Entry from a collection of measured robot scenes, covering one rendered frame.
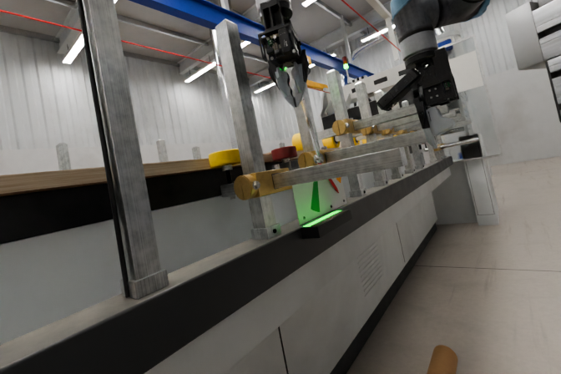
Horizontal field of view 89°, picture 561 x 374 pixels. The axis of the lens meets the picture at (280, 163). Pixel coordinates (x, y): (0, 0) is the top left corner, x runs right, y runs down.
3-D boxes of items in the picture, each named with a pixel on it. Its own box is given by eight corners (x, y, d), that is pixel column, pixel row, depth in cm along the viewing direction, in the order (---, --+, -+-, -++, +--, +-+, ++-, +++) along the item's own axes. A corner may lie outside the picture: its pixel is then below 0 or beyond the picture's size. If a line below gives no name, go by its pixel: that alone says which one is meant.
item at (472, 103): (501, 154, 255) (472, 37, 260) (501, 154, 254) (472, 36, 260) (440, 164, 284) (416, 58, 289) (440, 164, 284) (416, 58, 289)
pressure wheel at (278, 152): (306, 178, 92) (300, 144, 92) (292, 181, 85) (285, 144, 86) (287, 182, 96) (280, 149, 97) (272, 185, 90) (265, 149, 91)
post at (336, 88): (366, 201, 100) (338, 69, 102) (362, 203, 97) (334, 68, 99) (357, 202, 102) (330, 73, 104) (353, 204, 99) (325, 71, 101)
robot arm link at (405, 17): (432, -23, 62) (392, -13, 63) (444, 25, 61) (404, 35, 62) (419, -1, 70) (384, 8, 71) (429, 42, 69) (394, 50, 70)
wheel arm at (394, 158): (409, 169, 47) (403, 144, 47) (404, 171, 44) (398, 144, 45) (232, 198, 74) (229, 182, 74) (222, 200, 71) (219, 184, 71)
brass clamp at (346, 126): (363, 132, 106) (360, 118, 106) (348, 132, 95) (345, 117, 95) (348, 136, 110) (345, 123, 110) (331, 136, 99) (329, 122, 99)
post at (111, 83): (169, 285, 40) (115, -23, 42) (133, 300, 36) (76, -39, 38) (153, 282, 42) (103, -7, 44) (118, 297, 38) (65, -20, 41)
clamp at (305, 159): (337, 164, 86) (334, 148, 86) (315, 169, 75) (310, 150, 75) (321, 168, 89) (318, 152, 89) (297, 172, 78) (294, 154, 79)
